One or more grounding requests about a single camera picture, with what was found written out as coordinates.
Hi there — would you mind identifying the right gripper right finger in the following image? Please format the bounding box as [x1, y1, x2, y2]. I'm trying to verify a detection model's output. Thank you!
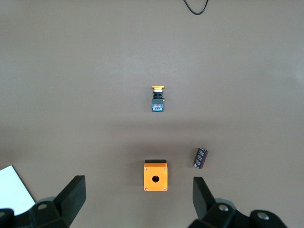
[189, 177, 252, 228]

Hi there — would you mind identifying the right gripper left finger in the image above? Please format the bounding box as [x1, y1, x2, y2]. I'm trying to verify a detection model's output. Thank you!
[28, 175, 86, 228]

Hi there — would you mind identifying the white drawer cabinet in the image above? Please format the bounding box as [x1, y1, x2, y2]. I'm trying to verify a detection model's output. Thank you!
[0, 165, 36, 216]

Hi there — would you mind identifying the yellow mushroom push button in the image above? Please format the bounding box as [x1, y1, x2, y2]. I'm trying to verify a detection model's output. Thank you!
[151, 85, 166, 114]

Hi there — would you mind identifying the small black contact block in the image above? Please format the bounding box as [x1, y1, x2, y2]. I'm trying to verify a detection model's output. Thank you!
[192, 147, 209, 170]

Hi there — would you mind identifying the orange button enclosure box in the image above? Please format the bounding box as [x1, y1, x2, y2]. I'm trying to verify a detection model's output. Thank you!
[143, 159, 169, 192]

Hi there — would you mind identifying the thin black looped cable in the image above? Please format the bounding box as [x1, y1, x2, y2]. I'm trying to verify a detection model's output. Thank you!
[183, 0, 210, 16]

